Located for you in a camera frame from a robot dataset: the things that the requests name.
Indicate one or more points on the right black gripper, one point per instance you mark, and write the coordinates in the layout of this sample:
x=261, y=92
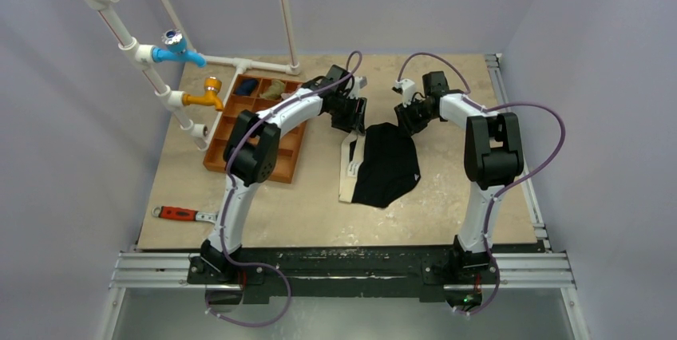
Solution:
x=411, y=117

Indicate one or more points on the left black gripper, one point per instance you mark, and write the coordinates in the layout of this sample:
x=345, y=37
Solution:
x=354, y=121

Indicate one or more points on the black underwear white waistband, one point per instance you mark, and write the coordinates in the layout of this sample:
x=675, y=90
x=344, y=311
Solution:
x=377, y=167

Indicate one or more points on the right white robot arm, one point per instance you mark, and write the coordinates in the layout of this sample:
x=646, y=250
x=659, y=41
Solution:
x=493, y=156

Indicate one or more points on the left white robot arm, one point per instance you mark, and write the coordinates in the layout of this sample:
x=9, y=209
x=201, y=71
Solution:
x=251, y=156

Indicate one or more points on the rolled olive green underwear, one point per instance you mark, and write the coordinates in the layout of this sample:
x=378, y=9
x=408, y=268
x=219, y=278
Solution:
x=274, y=91

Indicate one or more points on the rolled navy blue underwear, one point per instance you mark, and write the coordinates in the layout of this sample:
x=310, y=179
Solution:
x=246, y=87

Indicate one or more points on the orange plastic faucet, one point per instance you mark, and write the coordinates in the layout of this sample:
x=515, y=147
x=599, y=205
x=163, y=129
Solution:
x=210, y=98

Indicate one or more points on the blue plastic faucet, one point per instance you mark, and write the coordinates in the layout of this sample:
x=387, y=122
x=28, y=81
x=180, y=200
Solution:
x=176, y=49

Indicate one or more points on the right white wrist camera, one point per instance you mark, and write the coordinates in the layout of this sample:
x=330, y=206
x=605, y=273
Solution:
x=407, y=89

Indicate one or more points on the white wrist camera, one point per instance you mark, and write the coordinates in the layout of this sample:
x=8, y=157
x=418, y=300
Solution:
x=355, y=86
x=407, y=89

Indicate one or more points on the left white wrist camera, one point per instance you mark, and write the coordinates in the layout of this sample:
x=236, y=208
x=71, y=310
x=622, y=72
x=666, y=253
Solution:
x=355, y=86

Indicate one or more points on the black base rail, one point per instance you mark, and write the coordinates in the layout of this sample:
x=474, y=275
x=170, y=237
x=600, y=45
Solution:
x=428, y=273

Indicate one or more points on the aluminium frame rails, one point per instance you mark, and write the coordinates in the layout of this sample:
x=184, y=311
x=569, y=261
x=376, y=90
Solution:
x=519, y=266

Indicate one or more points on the red handled adjustable wrench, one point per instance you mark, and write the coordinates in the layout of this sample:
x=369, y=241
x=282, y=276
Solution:
x=183, y=214

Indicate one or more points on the white pvc pipe frame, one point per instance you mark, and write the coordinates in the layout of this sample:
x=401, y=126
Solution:
x=140, y=56

